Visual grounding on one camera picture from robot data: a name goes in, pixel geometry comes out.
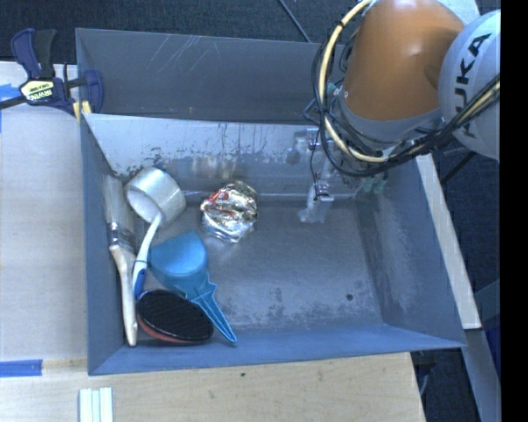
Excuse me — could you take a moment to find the crumpled silver foil packet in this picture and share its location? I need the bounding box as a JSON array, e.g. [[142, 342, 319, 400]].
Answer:
[[199, 181, 260, 244]]

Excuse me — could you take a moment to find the clear tape roll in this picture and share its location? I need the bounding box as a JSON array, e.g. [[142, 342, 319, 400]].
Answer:
[[123, 166, 187, 229]]

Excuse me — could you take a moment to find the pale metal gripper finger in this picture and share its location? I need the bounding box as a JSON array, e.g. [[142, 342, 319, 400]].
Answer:
[[311, 198, 334, 224], [297, 184, 319, 223]]

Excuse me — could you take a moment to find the black oval brush white handle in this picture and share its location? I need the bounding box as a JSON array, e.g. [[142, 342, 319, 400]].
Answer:
[[130, 212, 216, 346]]

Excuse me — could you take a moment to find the wooden handle paintbrush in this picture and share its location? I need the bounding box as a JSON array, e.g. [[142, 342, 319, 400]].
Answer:
[[102, 172, 140, 348]]

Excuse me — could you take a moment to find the blue plastic funnel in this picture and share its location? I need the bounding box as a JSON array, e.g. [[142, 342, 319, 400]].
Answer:
[[147, 229, 238, 345]]

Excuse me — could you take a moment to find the grey metal bin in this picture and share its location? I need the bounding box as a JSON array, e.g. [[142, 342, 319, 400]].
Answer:
[[74, 27, 468, 376]]

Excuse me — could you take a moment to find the pale wood board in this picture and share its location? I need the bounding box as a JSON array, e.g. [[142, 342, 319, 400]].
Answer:
[[0, 102, 90, 362]]

